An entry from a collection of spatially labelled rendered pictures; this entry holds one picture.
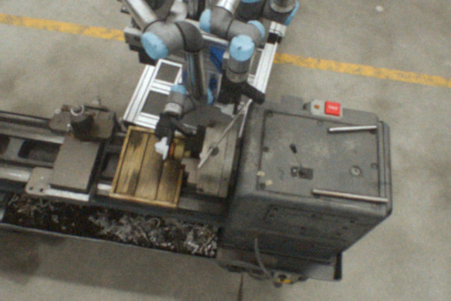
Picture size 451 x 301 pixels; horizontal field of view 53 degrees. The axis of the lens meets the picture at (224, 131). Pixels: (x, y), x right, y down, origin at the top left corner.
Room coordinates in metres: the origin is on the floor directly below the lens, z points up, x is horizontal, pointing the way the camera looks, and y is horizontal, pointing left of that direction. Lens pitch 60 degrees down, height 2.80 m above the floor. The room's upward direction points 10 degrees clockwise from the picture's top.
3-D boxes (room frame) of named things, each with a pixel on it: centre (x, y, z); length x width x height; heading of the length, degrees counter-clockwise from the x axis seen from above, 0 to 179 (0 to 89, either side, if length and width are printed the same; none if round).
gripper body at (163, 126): (0.95, 0.25, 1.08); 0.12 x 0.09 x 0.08; 179
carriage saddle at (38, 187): (0.84, 0.67, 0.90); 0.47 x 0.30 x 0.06; 1
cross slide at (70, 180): (0.85, 0.62, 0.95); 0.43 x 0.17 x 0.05; 1
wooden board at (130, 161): (0.84, 0.30, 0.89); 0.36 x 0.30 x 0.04; 1
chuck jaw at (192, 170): (0.75, 0.10, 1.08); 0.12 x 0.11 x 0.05; 1
